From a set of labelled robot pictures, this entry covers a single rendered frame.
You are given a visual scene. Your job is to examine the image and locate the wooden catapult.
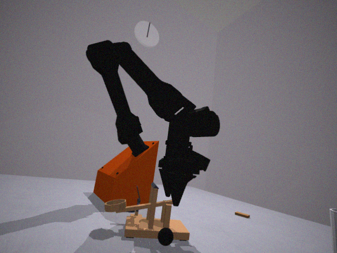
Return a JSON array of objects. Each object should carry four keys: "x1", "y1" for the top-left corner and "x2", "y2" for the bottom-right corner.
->
[{"x1": 105, "y1": 182, "x2": 190, "y2": 241}]

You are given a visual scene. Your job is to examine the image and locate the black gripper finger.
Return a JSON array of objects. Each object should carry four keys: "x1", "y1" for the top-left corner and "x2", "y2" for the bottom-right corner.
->
[
  {"x1": 167, "y1": 172, "x2": 196, "y2": 207},
  {"x1": 159, "y1": 169, "x2": 174, "y2": 197}
]

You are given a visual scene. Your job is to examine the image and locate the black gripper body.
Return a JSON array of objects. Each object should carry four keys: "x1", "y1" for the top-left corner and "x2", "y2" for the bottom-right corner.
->
[{"x1": 158, "y1": 135, "x2": 200, "y2": 176}]

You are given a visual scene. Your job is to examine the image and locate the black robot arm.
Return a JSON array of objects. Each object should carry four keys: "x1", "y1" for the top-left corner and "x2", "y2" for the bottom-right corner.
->
[{"x1": 86, "y1": 40, "x2": 220, "y2": 157}]

